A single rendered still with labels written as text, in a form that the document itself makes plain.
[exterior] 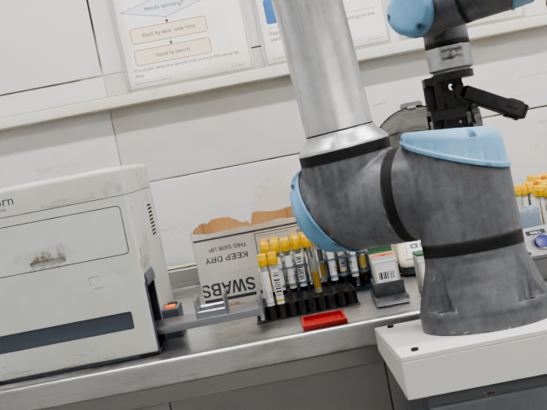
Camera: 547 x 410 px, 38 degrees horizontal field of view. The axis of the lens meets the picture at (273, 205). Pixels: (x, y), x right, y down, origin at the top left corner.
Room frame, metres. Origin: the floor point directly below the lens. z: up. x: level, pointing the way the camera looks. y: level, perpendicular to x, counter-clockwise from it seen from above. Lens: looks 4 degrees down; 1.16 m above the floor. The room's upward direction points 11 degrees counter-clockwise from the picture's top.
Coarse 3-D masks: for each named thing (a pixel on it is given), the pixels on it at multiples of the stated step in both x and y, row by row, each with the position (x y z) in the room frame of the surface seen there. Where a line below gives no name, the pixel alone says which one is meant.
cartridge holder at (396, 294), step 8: (400, 280) 1.27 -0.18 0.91; (376, 288) 1.27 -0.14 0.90; (384, 288) 1.27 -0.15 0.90; (392, 288) 1.27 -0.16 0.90; (400, 288) 1.27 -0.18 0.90; (376, 296) 1.27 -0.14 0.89; (384, 296) 1.27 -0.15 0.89; (392, 296) 1.26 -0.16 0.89; (400, 296) 1.25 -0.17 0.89; (408, 296) 1.25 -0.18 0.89; (376, 304) 1.25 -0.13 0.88; (384, 304) 1.25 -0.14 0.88; (392, 304) 1.25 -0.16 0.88
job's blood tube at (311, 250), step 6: (312, 246) 1.36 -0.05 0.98; (312, 252) 1.35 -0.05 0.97; (312, 258) 1.35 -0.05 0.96; (312, 264) 1.35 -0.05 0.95; (312, 270) 1.35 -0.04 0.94; (318, 270) 1.35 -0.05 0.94; (312, 276) 1.36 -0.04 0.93; (318, 276) 1.35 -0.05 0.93; (318, 282) 1.35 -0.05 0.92; (318, 288) 1.35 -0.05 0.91
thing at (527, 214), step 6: (522, 210) 1.34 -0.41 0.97; (528, 210) 1.34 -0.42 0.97; (534, 210) 1.34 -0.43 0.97; (522, 216) 1.34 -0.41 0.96; (528, 216) 1.34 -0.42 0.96; (534, 216) 1.34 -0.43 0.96; (522, 222) 1.34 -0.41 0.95; (528, 222) 1.34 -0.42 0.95; (534, 222) 1.34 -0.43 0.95; (540, 222) 1.34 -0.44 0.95
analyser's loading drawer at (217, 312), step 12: (204, 312) 1.24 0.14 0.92; (216, 312) 1.24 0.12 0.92; (228, 312) 1.25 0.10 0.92; (240, 312) 1.24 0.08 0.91; (252, 312) 1.24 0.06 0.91; (264, 312) 1.26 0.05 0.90; (156, 324) 1.27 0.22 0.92; (168, 324) 1.25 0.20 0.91; (180, 324) 1.24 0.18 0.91; (192, 324) 1.24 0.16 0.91; (204, 324) 1.24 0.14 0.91
